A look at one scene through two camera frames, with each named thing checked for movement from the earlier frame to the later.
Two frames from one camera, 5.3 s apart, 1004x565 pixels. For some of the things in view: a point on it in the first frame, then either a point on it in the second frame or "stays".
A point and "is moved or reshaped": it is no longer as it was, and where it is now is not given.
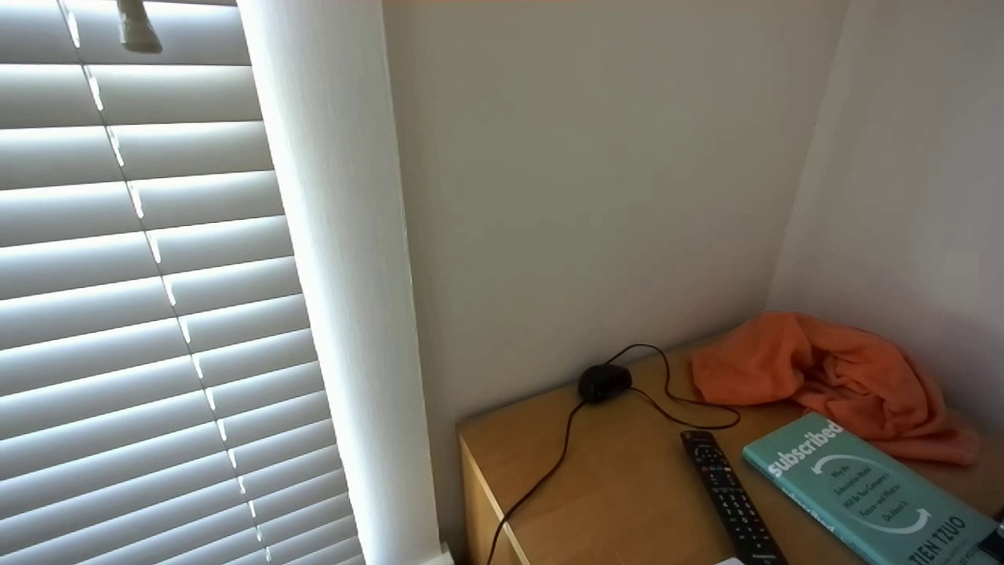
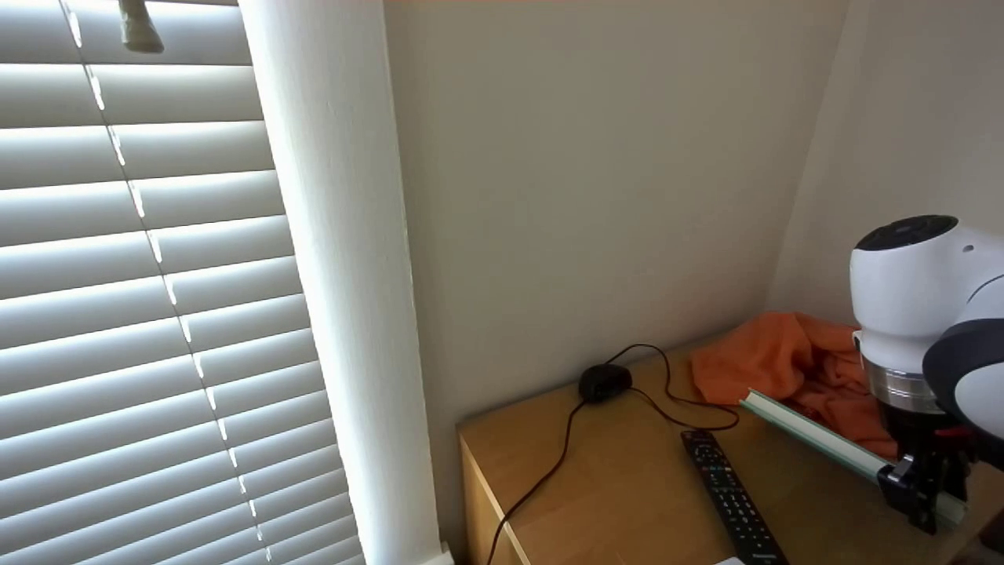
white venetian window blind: [161, 391] stays
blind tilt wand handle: [137, 27] stays
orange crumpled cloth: [784, 359] stays
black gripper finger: [993, 547] → [935, 464]
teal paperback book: [865, 499] is moved or reshaped
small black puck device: [604, 382] stays
